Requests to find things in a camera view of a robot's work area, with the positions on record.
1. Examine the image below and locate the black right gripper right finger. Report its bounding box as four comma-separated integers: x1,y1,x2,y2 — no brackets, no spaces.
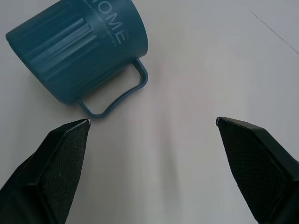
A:
215,116,299,224

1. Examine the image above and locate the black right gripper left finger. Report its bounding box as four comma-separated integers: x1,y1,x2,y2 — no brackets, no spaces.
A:
0,119,92,224

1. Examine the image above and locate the teal plastic HOME mug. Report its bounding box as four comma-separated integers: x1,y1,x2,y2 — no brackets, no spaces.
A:
5,0,149,119

